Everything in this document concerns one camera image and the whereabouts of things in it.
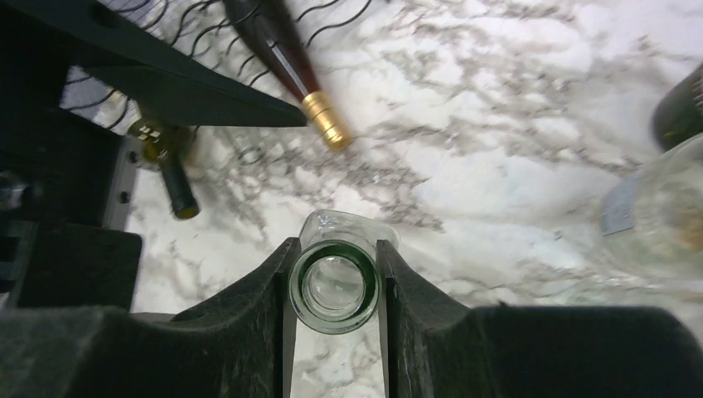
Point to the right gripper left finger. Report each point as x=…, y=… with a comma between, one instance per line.
x=237, y=343

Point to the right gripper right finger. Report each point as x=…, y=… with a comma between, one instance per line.
x=433, y=346

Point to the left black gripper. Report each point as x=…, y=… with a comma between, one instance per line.
x=67, y=183

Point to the dark green wine bottle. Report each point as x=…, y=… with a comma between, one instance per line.
x=166, y=146
x=678, y=116

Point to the clear glass wine bottle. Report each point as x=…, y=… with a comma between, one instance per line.
x=651, y=221

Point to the amber bottle gold cap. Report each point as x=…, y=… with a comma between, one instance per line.
x=267, y=28

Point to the black wire wine rack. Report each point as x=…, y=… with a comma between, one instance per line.
x=201, y=30

